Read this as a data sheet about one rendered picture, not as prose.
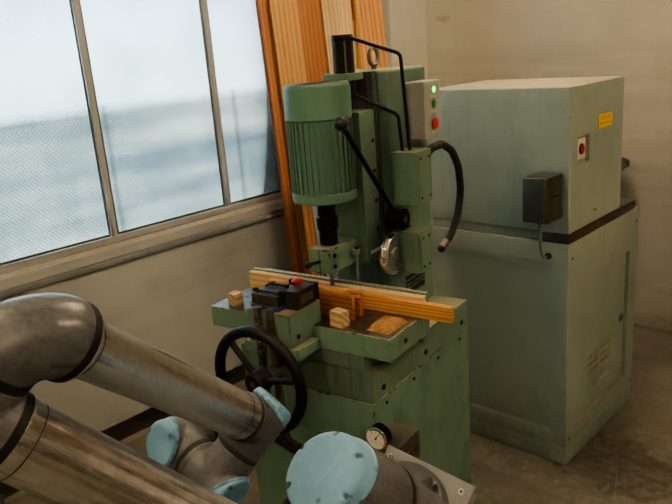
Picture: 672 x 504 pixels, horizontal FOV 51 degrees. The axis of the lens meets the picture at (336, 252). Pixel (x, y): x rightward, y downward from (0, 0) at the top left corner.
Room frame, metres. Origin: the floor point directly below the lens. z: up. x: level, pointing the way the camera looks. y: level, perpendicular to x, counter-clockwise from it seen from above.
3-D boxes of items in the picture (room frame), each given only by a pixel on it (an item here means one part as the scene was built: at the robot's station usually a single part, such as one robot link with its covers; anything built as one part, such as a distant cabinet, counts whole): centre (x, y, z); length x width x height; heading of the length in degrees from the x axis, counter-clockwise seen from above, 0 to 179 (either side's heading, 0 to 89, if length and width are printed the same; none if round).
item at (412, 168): (1.95, -0.23, 1.23); 0.09 x 0.08 x 0.15; 144
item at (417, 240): (1.92, -0.22, 1.02); 0.09 x 0.07 x 0.12; 54
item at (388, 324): (1.66, -0.12, 0.91); 0.10 x 0.07 x 0.02; 144
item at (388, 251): (1.90, -0.16, 1.02); 0.12 x 0.03 x 0.12; 144
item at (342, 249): (1.88, 0.00, 1.03); 0.14 x 0.07 x 0.09; 144
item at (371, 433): (1.54, -0.07, 0.65); 0.06 x 0.04 x 0.08; 54
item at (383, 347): (1.79, 0.10, 0.87); 0.61 x 0.30 x 0.06; 54
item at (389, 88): (2.10, -0.15, 1.16); 0.22 x 0.22 x 0.72; 54
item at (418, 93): (2.04, -0.28, 1.40); 0.10 x 0.06 x 0.16; 144
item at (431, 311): (1.82, -0.04, 0.92); 0.60 x 0.02 x 0.04; 54
